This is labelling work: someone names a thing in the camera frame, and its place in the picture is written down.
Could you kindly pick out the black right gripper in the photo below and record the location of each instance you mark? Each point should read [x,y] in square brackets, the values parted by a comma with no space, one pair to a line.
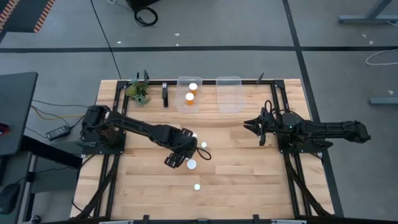
[276,123]

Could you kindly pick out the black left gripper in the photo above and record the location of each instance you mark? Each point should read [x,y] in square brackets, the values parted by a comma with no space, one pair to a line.
[183,144]

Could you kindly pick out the orange pill bottle white cap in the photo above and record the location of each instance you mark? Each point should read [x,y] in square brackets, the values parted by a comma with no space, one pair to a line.
[191,164]
[189,96]
[193,86]

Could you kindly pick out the short yellow pill bottle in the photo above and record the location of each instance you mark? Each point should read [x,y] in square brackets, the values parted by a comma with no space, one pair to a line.
[204,145]

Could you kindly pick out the clear plastic bin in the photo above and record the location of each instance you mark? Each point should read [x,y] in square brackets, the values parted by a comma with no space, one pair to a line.
[182,105]
[230,96]

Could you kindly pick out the tall yellow pill bottle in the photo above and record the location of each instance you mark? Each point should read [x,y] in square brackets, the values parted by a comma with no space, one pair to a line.
[197,187]

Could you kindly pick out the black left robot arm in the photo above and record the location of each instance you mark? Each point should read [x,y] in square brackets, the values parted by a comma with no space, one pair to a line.
[133,124]

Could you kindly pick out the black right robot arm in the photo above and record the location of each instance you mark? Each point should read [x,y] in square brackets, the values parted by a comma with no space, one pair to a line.
[326,129]

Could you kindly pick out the green succulent plant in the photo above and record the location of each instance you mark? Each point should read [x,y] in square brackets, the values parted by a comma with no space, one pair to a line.
[138,91]

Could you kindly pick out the black power adapter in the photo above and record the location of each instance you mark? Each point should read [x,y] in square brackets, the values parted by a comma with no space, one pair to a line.
[58,132]

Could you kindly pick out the gray table leg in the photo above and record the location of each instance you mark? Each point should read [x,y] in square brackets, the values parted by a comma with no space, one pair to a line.
[384,100]
[367,19]

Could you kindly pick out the black desk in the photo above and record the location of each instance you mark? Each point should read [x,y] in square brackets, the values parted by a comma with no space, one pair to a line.
[17,112]

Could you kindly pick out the black computer mouse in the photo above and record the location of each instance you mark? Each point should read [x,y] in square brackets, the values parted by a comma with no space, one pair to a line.
[9,199]

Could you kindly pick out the black orange striped mat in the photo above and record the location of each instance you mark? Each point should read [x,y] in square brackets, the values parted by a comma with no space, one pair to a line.
[43,15]

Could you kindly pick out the black table frame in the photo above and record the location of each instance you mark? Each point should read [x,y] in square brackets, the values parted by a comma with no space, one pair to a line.
[248,82]

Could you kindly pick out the black frame clamp lever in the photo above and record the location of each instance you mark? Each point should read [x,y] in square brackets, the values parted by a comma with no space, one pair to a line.
[146,77]
[260,78]

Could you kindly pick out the black upright bracket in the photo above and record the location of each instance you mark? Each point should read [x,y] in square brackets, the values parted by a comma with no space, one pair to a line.
[165,95]

